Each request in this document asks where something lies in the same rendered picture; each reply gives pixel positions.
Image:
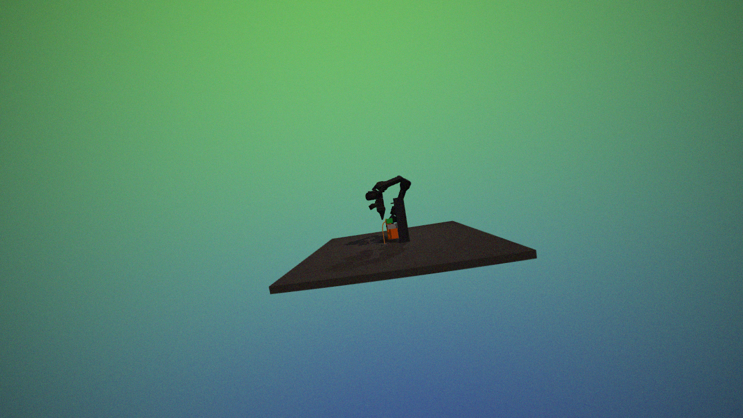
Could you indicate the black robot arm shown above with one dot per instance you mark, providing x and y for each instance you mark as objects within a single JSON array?
[{"x": 382, "y": 186}]

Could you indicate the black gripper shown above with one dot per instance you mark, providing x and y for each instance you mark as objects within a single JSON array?
[{"x": 381, "y": 208}]

